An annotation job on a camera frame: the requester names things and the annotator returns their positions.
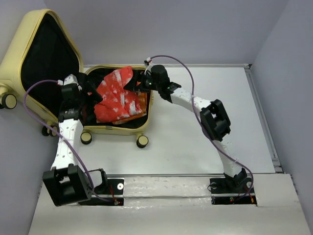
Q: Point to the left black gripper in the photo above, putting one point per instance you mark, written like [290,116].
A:
[95,98]

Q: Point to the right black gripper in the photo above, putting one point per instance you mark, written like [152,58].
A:
[132,84]

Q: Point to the orange white patterned garment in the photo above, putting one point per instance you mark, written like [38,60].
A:
[141,103]

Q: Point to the red white patterned garment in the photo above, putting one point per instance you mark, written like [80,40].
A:
[111,89]

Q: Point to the yellow hard-shell suitcase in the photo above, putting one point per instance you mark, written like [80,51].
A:
[41,52]

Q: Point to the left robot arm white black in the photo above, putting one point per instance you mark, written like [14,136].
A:
[69,181]

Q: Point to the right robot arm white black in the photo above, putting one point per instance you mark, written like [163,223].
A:
[211,115]

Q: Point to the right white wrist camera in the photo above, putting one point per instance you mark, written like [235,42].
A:
[148,65]

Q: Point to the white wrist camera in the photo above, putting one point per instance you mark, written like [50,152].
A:
[71,79]
[148,65]

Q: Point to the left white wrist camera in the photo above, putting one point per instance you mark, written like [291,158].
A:
[71,79]

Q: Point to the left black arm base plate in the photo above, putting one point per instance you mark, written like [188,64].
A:
[111,195]

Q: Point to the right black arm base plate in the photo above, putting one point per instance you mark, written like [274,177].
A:
[221,194]

